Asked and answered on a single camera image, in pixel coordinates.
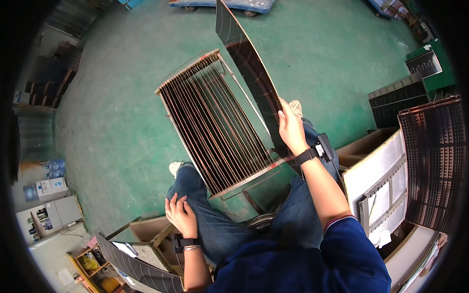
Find person's left hand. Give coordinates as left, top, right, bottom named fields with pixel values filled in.
left=164, top=193, right=199, bottom=240

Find person's right hand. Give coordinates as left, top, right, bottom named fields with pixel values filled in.
left=277, top=98, right=311, bottom=157

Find dark copper circuit panel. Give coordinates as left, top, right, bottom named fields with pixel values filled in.
left=215, top=0, right=305, bottom=177

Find black wrist band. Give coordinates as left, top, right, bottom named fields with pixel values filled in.
left=171, top=233, right=201, bottom=254
left=294, top=133, right=335, bottom=166

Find open cardboard box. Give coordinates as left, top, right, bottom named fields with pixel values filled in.
left=128, top=215, right=185, bottom=276

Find person's legs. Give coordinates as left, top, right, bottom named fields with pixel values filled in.
left=166, top=100, right=342, bottom=265

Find grey foam pad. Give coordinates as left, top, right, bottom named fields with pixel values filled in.
left=131, top=243, right=170, bottom=272

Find dark striped panel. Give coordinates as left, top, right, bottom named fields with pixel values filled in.
left=94, top=230, right=184, bottom=293

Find brown cardboard box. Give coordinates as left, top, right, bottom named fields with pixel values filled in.
left=336, top=127, right=400, bottom=170

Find metal rack of copper panels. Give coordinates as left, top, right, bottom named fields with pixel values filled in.
left=154, top=48, right=294, bottom=201

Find black round stool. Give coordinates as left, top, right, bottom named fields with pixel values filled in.
left=241, top=183, right=294, bottom=232

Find wooden shelf with items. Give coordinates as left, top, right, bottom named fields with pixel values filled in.
left=65, top=243, right=126, bottom=293

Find rack of dark panels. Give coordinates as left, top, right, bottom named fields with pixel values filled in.
left=368, top=72, right=430, bottom=129

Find person's body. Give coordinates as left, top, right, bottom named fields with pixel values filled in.
left=203, top=215, right=392, bottom=293

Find grey cabinet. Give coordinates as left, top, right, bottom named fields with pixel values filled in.
left=16, top=195, right=83, bottom=243

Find white water dispenser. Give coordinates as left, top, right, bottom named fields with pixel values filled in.
left=35, top=177, right=69, bottom=202

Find blue water bottle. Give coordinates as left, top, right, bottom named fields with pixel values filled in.
left=23, top=185, right=39, bottom=203
left=45, top=158, right=66, bottom=179

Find large perforated copper panel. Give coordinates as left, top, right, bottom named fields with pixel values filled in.
left=397, top=95, right=467, bottom=234

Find blue flat cart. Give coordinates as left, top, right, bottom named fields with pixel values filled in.
left=168, top=0, right=276, bottom=17

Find small dark printed panel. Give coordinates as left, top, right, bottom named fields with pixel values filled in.
left=405, top=50, right=443, bottom=79

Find green table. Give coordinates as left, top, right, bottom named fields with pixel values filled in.
left=405, top=38, right=457, bottom=93

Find grey metal frame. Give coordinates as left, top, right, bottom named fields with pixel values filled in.
left=358, top=154, right=408, bottom=237

